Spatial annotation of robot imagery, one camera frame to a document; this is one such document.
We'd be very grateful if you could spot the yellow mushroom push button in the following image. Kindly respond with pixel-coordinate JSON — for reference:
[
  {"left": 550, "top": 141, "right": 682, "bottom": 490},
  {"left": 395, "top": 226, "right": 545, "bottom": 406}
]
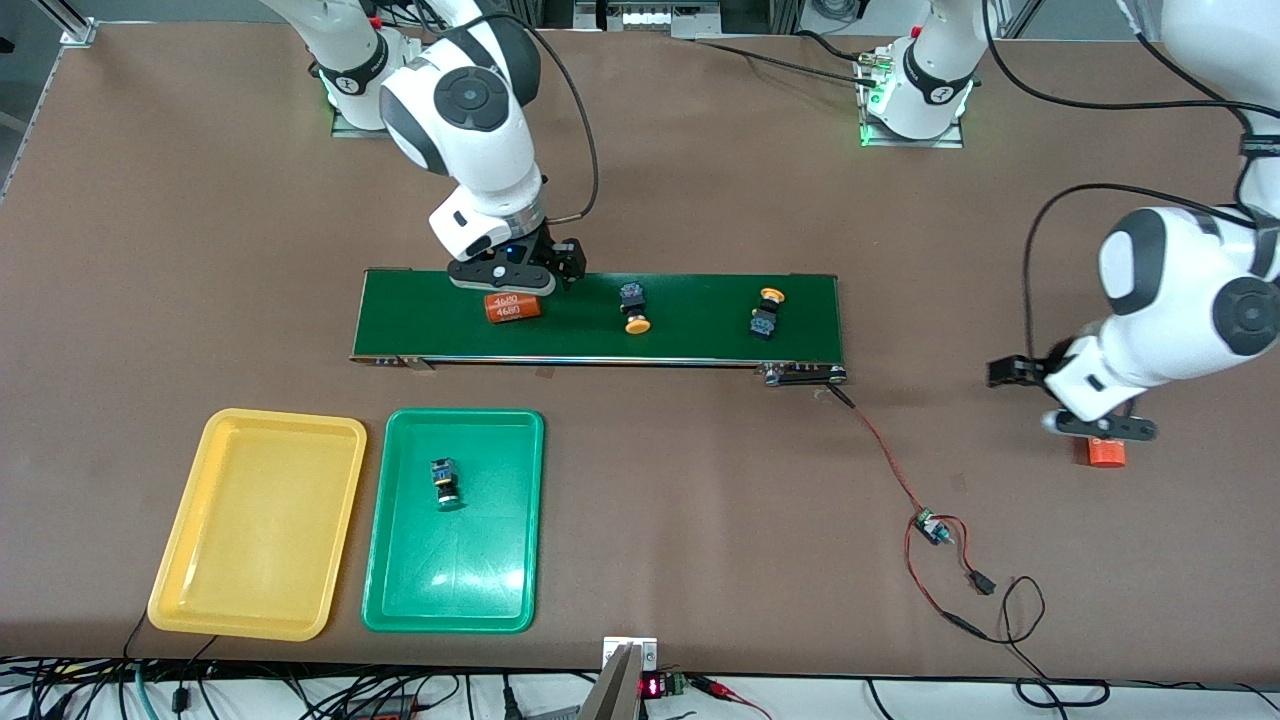
[
  {"left": 750, "top": 287, "right": 787, "bottom": 341},
  {"left": 619, "top": 283, "right": 654, "bottom": 336}
]

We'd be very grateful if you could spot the green mushroom push button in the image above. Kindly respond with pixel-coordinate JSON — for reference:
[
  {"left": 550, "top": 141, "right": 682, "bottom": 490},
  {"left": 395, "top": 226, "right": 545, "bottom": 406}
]
[{"left": 430, "top": 457, "right": 466, "bottom": 513}]

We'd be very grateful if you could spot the green conveyor belt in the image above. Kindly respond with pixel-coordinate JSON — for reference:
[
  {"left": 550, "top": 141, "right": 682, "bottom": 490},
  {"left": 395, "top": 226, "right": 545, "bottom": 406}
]
[{"left": 350, "top": 268, "right": 851, "bottom": 389}]

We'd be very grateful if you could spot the white power strip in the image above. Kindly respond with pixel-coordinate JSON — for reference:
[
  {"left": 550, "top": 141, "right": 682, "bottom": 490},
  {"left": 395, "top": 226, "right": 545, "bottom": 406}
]
[{"left": 575, "top": 0, "right": 721, "bottom": 37}]

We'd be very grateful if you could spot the green plastic tray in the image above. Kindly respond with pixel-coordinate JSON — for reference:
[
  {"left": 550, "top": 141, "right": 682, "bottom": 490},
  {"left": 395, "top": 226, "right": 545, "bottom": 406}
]
[{"left": 361, "top": 407, "right": 546, "bottom": 635}]

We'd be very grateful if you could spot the yellow plastic tray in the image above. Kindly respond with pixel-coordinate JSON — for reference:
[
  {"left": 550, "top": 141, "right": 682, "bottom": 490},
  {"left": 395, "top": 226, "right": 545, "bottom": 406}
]
[{"left": 147, "top": 407, "right": 369, "bottom": 643}]

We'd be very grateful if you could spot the silver mounting plate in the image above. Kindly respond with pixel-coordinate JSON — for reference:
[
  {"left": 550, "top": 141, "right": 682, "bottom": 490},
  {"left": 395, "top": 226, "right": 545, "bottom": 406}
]
[{"left": 602, "top": 636, "right": 659, "bottom": 673}]

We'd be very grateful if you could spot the grey metal bar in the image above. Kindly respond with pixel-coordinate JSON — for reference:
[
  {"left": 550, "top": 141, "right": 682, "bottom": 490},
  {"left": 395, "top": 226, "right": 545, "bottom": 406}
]
[{"left": 575, "top": 643, "right": 647, "bottom": 720}]

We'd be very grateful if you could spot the red black clip lead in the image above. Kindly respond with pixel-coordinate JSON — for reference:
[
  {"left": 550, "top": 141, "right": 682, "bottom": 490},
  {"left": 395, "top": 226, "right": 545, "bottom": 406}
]
[{"left": 690, "top": 675, "right": 773, "bottom": 720}]

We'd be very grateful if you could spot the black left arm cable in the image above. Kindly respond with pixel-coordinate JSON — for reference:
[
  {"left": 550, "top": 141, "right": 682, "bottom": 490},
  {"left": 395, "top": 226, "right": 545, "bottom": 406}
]
[{"left": 982, "top": 0, "right": 1280, "bottom": 336}]

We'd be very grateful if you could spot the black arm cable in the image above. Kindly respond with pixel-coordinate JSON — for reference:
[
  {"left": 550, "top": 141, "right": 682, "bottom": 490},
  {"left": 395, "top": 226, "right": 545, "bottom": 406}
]
[
  {"left": 515, "top": 15, "right": 601, "bottom": 223},
  {"left": 982, "top": 0, "right": 1280, "bottom": 336}
]

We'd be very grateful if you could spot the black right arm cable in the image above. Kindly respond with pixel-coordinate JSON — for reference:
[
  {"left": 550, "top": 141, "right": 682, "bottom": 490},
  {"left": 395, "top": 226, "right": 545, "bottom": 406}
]
[{"left": 515, "top": 15, "right": 601, "bottom": 223}]

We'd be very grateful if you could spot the red black twisted cable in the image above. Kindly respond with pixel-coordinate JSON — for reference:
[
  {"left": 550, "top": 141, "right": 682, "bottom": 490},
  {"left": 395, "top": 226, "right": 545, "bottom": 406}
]
[{"left": 826, "top": 382, "right": 929, "bottom": 519}]

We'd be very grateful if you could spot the red wire with black plug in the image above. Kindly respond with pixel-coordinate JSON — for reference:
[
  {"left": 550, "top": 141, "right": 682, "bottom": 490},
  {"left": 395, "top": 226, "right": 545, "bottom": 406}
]
[{"left": 940, "top": 516, "right": 997, "bottom": 597}]

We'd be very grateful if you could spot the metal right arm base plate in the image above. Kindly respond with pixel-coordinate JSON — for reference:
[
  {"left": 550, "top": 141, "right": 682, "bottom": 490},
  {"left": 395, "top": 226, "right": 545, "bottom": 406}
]
[{"left": 330, "top": 28, "right": 448, "bottom": 139}]

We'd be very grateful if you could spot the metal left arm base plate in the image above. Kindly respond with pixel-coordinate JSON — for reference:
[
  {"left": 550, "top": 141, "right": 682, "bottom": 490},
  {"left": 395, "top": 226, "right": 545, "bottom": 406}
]
[{"left": 858, "top": 48, "right": 967, "bottom": 150}]

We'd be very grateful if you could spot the red black supply wire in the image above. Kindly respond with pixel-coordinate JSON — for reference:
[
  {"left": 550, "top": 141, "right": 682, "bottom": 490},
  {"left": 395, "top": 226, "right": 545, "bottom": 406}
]
[{"left": 905, "top": 525, "right": 1113, "bottom": 709}]

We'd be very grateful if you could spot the black cable on table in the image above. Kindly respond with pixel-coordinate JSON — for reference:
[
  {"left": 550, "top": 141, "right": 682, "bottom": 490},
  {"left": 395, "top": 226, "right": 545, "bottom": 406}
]
[{"left": 690, "top": 38, "right": 881, "bottom": 89}]

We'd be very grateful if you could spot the black cable with inline plug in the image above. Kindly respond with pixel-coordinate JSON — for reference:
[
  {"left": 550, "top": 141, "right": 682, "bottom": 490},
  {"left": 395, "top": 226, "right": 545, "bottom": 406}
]
[{"left": 172, "top": 635, "right": 219, "bottom": 713}]

